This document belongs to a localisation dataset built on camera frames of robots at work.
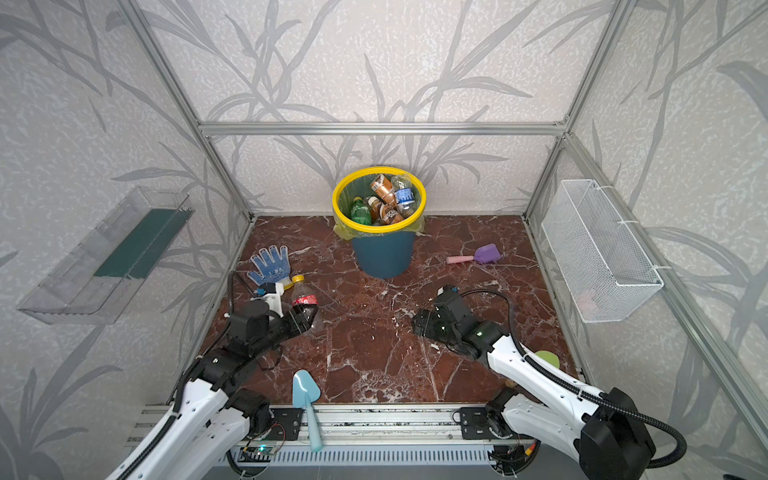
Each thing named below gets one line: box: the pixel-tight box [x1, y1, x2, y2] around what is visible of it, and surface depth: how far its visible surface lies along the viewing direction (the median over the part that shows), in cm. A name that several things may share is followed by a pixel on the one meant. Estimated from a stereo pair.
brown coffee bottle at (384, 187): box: [370, 174, 398, 206], surface depth 93 cm
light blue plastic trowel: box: [292, 369, 323, 452], surface depth 80 cm
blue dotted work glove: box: [247, 245, 293, 287], surface depth 107 cm
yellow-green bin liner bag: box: [333, 173, 426, 240], surface depth 93 cm
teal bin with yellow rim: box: [333, 166, 427, 279], surface depth 93 cm
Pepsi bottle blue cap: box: [391, 175, 420, 218], surface depth 91 cm
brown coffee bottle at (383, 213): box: [367, 196, 404, 226], surface depth 90 cm
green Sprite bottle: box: [350, 196, 372, 225], surface depth 91 cm
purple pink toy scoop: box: [446, 243, 501, 264], surface depth 110 cm
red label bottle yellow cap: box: [291, 274, 325, 334], surface depth 77 cm
